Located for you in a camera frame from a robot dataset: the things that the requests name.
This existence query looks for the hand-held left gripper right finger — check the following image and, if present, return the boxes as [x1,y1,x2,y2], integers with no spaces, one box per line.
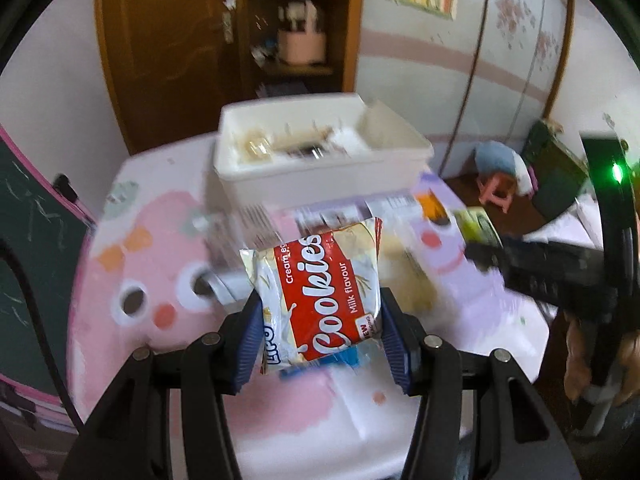
[377,287,583,480]

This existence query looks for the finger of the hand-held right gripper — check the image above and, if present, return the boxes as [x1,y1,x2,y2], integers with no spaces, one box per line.
[465,237,551,286]

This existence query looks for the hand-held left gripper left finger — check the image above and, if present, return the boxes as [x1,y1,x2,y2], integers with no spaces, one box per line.
[60,290,266,480]

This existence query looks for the small green snack packet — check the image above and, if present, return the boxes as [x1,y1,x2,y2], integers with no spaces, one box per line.
[455,208,501,248]

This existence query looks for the blue and white snack packet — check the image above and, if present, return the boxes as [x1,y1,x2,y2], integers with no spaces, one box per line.
[280,347,366,381]

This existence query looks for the orange and white bar packet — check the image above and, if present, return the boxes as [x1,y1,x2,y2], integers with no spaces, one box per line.
[417,192,448,226]

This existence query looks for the yellow cake packet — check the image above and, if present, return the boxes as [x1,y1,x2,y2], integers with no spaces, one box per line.
[380,240,436,313]

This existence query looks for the red and white cookie packet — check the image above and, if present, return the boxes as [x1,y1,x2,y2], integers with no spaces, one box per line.
[239,217,385,376]

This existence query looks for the white plastic storage bin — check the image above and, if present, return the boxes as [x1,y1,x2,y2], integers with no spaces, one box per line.
[212,92,435,211]

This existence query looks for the small yellow cookie packet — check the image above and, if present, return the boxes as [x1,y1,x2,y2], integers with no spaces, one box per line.
[242,130,273,158]

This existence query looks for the person's right hand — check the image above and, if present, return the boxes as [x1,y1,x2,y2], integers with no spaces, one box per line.
[562,310,640,408]

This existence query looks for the pink plastic stool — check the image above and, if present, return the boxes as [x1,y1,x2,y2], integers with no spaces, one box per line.
[477,172,516,213]

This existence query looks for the blue plush cushion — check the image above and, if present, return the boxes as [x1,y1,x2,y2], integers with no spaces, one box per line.
[474,141,533,193]

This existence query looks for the dark green bag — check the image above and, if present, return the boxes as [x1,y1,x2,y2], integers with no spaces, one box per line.
[520,120,591,216]

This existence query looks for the cartoon printed tablecloth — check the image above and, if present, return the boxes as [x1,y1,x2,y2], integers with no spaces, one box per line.
[67,137,556,471]

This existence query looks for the floral sliding wardrobe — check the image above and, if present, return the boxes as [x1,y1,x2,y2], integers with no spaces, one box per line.
[350,0,640,181]

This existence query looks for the pink framed green chalkboard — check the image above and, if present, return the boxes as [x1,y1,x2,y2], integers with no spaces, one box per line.
[0,127,98,411]

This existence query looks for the wooden corner shelf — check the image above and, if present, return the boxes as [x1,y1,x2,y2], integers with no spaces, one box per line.
[235,0,366,101]

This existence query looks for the pink organizer basket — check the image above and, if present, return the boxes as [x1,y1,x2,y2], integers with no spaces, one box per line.
[277,2,328,63]

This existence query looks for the brown wooden door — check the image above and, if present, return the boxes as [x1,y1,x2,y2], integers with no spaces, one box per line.
[94,0,251,156]

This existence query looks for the black hanging cable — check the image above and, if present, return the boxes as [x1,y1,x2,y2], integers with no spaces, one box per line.
[0,237,86,436]

